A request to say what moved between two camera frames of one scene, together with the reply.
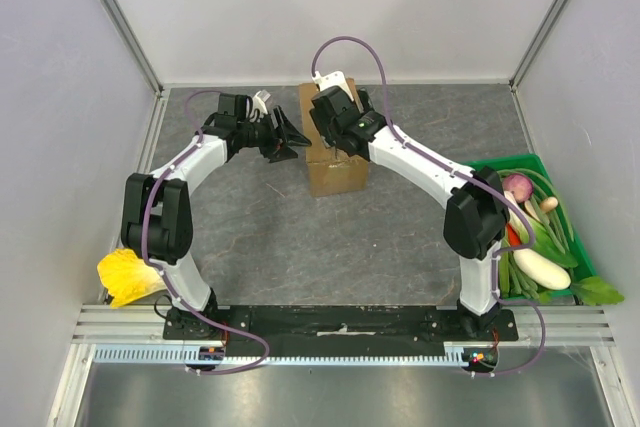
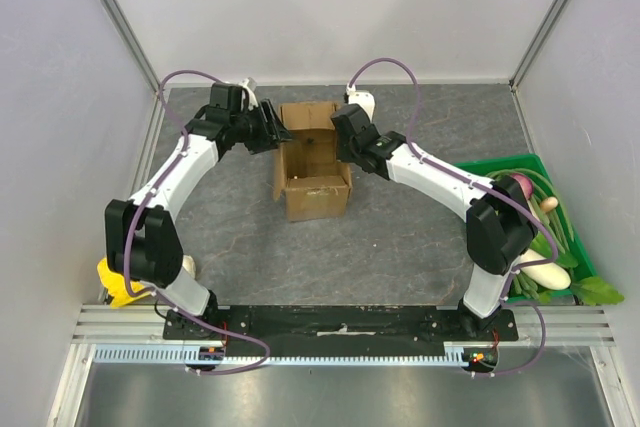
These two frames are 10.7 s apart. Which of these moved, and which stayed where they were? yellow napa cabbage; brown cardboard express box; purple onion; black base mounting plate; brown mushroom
Moved: brown cardboard express box
Stayed: yellow napa cabbage; brown mushroom; black base mounting plate; purple onion
